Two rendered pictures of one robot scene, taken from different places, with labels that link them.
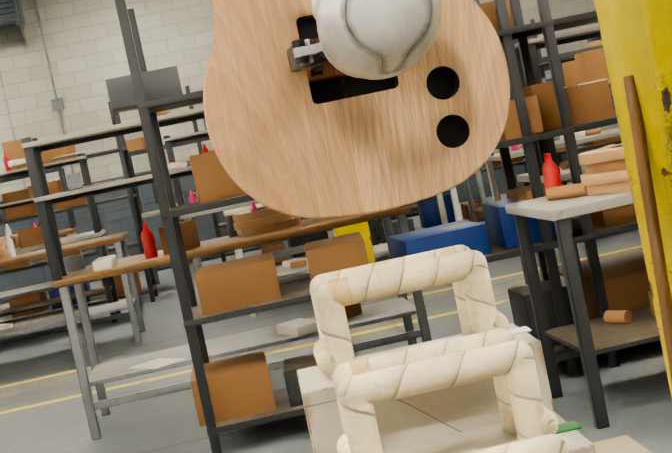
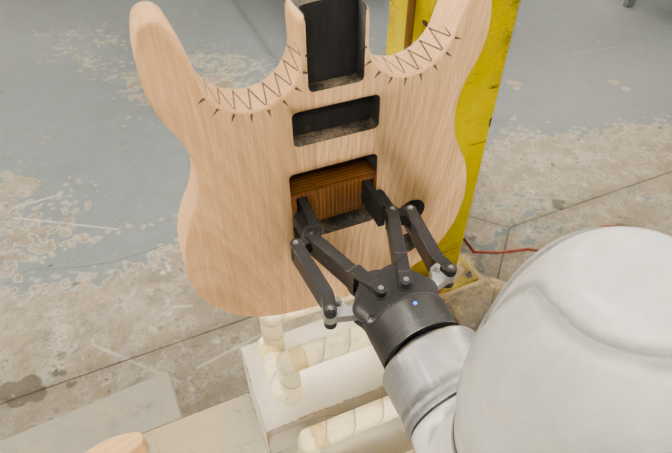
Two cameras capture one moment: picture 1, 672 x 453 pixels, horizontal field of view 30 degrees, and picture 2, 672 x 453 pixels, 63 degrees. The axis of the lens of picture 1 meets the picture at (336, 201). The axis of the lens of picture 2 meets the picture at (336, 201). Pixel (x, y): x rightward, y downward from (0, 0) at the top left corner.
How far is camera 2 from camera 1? 113 cm
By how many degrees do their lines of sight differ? 44
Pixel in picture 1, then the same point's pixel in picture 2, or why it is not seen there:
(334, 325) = (292, 384)
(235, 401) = not seen: outside the picture
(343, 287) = (303, 364)
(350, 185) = not seen: hidden behind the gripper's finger
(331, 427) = (284, 438)
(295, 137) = (274, 268)
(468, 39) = (442, 177)
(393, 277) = (342, 350)
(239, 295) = not seen: outside the picture
